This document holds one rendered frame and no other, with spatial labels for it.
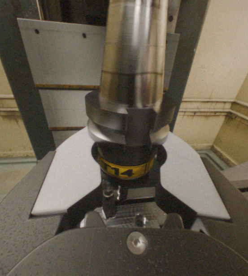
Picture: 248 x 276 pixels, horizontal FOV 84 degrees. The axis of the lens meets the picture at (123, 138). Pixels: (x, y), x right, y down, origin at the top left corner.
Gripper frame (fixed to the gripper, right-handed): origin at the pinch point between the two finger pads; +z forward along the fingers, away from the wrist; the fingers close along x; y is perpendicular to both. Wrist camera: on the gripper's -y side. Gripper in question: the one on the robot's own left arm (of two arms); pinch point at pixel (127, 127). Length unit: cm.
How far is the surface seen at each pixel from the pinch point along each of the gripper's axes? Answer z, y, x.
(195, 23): 50, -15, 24
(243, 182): 29, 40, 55
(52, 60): 38.4, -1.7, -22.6
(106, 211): 8.8, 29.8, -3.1
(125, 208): 10.4, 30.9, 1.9
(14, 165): 65, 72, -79
